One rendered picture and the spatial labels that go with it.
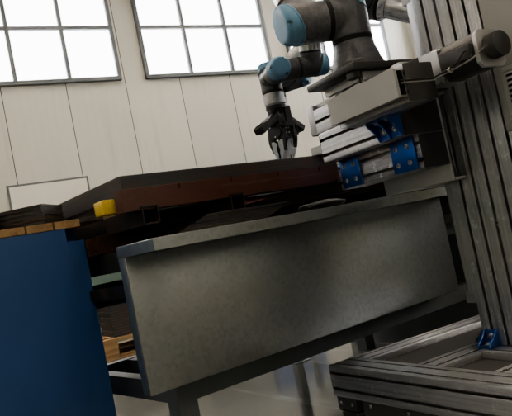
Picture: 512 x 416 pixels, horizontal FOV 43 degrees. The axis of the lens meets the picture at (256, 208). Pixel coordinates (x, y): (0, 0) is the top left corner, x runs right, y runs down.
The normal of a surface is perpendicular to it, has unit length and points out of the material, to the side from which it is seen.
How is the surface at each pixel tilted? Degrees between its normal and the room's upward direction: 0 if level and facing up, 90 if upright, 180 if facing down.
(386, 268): 90
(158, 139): 90
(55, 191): 90
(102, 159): 90
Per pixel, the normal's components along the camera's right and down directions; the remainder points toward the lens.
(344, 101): -0.86, 0.15
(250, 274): 0.59, -0.16
